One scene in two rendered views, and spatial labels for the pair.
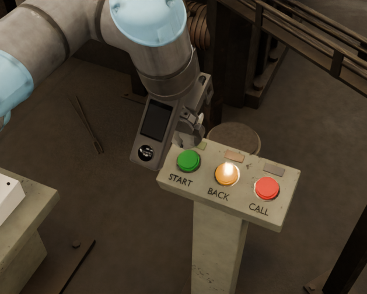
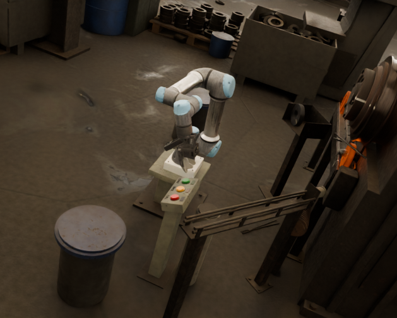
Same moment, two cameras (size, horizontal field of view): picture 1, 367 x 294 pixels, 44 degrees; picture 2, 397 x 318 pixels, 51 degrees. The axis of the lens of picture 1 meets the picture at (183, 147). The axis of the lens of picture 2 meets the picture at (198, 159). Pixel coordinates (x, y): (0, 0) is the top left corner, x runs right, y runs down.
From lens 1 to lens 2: 1.72 m
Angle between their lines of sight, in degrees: 57
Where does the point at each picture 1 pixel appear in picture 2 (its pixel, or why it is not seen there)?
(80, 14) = not seen: hidden behind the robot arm
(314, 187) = not seen: outside the picture
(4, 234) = (173, 175)
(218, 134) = (211, 206)
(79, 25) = not seen: hidden behind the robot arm
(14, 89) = (159, 97)
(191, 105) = (182, 147)
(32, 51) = (167, 96)
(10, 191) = (189, 171)
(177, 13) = (178, 109)
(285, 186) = (175, 202)
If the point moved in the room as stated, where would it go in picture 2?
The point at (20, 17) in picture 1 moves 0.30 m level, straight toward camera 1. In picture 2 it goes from (174, 92) to (113, 92)
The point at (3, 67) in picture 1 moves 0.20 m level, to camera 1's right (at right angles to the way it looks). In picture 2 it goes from (161, 93) to (162, 113)
